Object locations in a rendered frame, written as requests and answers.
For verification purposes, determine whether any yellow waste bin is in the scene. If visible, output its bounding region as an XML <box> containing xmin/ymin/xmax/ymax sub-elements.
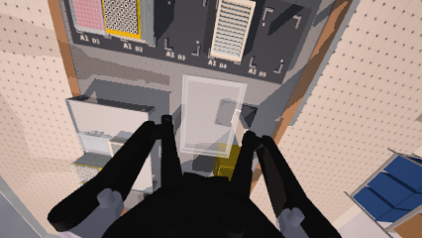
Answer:
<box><xmin>213</xmin><ymin>145</ymin><xmax>241</xmax><ymax>181</ymax></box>

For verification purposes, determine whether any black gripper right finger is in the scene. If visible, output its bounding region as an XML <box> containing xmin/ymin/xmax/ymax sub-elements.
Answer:
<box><xmin>218</xmin><ymin>113</ymin><xmax>342</xmax><ymax>238</ymax></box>

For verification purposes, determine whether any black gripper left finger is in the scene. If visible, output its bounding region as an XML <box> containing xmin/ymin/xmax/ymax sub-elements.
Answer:
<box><xmin>48</xmin><ymin>105</ymin><xmax>189</xmax><ymax>238</ymax></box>

